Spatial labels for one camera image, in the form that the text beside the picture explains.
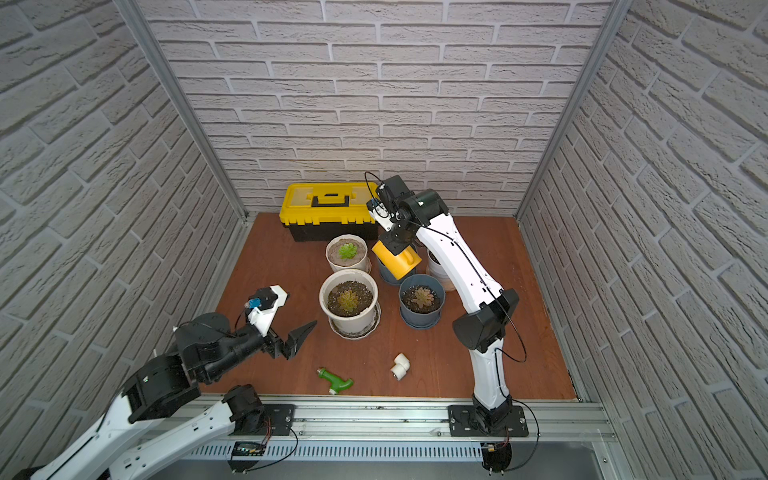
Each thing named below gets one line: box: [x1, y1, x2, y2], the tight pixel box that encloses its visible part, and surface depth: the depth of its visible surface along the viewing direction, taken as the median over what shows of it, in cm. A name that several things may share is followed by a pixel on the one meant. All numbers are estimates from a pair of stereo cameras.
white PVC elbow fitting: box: [391, 353, 411, 381], surface depth 82 cm
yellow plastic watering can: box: [371, 240, 423, 280], surface depth 81 cm
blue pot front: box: [398, 274, 446, 330], surface depth 89 cm
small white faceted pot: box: [325, 234, 372, 273], surface depth 96 cm
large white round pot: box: [319, 269, 382, 341], surface depth 87 cm
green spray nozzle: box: [316, 367, 354, 395], surface depth 81 cm
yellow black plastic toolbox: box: [279, 182, 379, 242], surface depth 103 cm
